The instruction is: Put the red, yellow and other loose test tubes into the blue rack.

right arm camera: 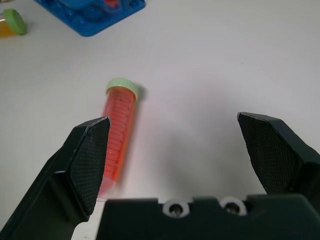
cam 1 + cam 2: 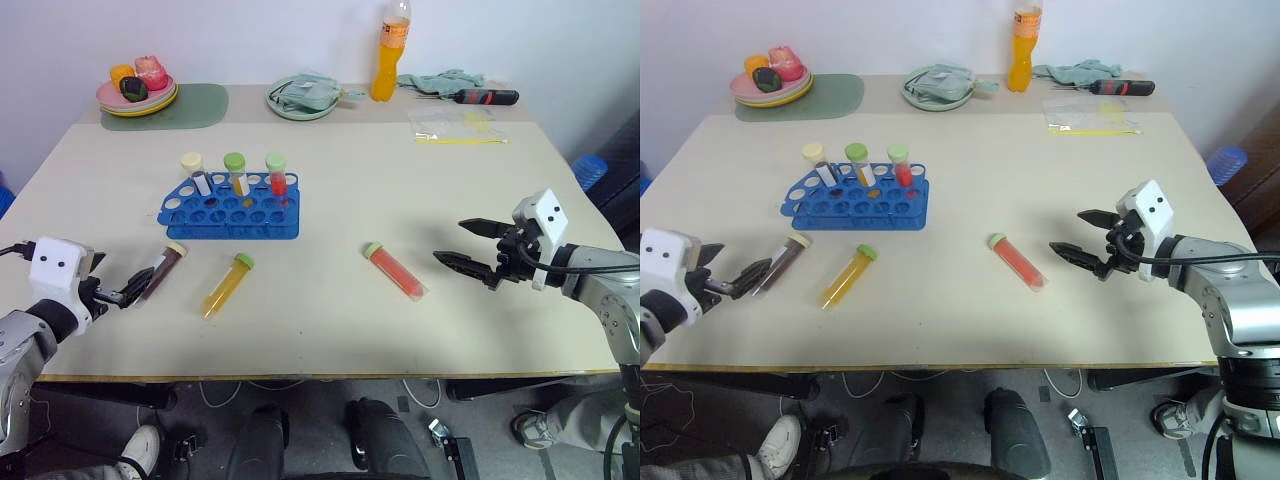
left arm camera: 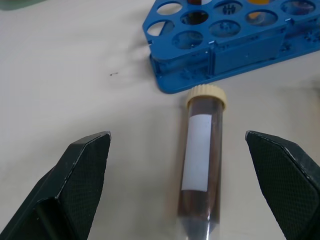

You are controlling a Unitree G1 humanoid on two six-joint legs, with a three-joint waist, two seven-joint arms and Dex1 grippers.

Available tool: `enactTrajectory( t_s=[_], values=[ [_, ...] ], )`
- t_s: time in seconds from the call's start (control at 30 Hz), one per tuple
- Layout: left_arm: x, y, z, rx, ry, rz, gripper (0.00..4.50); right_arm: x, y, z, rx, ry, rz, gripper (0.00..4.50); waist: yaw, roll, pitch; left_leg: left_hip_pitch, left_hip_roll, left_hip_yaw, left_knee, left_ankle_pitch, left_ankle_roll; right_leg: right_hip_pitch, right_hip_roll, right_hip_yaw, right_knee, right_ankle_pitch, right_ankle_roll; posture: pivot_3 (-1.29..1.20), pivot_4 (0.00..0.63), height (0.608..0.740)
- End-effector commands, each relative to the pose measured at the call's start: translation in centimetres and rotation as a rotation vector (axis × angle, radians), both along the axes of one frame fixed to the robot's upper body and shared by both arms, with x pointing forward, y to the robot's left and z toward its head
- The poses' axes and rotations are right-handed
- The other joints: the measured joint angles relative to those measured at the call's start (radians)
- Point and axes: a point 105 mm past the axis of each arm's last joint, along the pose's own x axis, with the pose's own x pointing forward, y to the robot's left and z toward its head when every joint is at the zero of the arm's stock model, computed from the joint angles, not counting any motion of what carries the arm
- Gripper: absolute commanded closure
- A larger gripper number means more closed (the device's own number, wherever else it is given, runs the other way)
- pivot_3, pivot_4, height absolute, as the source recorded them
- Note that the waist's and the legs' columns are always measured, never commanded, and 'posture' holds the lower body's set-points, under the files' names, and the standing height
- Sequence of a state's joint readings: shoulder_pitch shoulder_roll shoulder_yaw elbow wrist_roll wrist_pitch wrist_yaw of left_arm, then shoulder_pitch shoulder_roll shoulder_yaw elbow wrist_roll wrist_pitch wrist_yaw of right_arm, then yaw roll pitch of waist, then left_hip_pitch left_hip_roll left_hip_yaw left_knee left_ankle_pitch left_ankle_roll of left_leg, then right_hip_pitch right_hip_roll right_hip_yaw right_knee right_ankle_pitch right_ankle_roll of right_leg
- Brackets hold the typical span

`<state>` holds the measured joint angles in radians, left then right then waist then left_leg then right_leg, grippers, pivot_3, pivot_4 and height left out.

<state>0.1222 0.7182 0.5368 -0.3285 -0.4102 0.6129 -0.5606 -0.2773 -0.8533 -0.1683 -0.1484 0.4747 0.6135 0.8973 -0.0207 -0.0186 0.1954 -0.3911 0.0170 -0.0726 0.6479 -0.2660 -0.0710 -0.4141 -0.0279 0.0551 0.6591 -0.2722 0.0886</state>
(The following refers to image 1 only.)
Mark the orange tube green cap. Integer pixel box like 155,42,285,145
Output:
0,8,28,40

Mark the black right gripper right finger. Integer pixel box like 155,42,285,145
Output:
236,112,320,201

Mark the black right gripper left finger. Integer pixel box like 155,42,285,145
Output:
0,116,111,240

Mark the red tube light green cap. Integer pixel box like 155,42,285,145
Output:
98,77,141,200

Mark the blue test tube rack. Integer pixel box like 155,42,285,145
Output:
33,0,147,38

